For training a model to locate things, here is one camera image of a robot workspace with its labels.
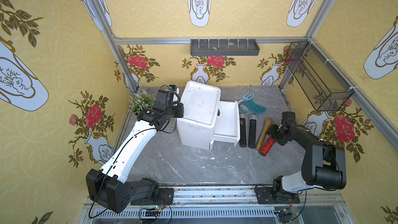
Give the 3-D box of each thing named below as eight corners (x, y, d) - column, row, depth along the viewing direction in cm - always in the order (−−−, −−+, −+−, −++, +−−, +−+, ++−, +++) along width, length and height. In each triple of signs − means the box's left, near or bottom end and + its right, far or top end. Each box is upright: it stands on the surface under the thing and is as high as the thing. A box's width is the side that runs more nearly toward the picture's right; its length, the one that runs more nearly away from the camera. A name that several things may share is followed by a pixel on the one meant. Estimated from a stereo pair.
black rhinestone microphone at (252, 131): (247, 147, 91) (248, 145, 89) (249, 115, 105) (250, 113, 103) (254, 149, 90) (256, 147, 88) (255, 116, 105) (256, 114, 103)
